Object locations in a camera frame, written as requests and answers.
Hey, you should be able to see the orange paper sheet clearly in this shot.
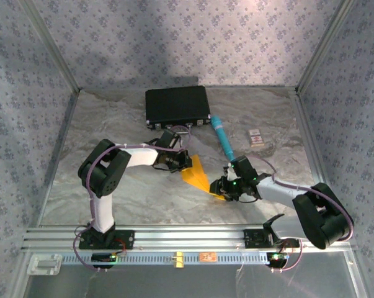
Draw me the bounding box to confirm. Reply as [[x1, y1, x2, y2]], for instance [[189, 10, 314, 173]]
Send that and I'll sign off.
[[180, 154, 230, 202]]

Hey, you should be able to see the small printed card box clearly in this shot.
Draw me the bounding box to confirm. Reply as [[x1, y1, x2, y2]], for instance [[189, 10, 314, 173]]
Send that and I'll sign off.
[[247, 129, 266, 148]]

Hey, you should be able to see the black briefcase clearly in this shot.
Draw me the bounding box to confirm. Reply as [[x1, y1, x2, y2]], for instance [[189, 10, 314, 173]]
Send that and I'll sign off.
[[145, 85, 212, 137]]

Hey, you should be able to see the orange label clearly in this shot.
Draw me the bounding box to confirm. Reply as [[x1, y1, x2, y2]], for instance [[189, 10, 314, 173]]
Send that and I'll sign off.
[[199, 251, 218, 263]]

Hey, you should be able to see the right controller board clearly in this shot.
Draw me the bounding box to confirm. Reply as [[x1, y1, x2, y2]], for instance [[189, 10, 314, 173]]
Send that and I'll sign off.
[[266, 251, 290, 269]]

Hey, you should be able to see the controller board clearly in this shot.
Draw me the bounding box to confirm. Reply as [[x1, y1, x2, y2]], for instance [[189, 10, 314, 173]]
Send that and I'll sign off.
[[91, 253, 118, 269], [266, 251, 290, 269]]

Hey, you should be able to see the yellow clip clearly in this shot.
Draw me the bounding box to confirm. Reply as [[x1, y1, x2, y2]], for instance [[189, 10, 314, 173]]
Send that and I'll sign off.
[[171, 251, 185, 268]]

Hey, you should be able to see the left controller board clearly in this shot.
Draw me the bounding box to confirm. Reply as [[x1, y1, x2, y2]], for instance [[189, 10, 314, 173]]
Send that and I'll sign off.
[[91, 253, 118, 269]]

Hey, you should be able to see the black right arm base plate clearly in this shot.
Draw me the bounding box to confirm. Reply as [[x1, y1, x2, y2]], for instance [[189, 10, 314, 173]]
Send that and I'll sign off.
[[244, 228, 300, 249]]

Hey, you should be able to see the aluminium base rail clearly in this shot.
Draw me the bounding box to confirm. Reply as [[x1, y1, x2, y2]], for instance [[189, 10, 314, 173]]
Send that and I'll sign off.
[[21, 225, 358, 253]]

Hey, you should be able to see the aluminium side rail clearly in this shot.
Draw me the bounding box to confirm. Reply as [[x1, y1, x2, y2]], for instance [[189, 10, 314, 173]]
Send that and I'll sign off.
[[290, 89, 341, 226], [36, 89, 81, 227]]

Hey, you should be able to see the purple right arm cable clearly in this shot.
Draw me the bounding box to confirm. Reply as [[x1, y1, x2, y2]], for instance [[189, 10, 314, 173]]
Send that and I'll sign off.
[[248, 155, 355, 274]]

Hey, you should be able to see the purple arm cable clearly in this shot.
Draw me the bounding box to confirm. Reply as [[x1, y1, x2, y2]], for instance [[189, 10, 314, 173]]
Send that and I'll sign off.
[[73, 125, 192, 274], [248, 155, 355, 274]]

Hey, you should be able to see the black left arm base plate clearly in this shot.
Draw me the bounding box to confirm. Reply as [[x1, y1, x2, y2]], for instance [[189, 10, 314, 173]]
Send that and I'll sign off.
[[79, 228, 135, 251]]

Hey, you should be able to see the grey slotted cable duct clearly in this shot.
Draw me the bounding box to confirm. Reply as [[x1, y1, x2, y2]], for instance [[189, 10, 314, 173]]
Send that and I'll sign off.
[[61, 250, 270, 266]]

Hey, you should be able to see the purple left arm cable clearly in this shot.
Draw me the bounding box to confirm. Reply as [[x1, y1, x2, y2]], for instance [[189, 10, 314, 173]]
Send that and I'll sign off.
[[73, 125, 192, 274]]

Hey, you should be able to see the aluminium frame post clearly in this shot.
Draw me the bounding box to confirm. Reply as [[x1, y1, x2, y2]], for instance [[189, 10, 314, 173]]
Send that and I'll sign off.
[[296, 0, 358, 94]]

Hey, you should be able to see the white plastic bracket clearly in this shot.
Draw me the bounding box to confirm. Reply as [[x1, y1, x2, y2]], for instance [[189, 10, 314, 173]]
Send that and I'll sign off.
[[27, 253, 63, 276]]

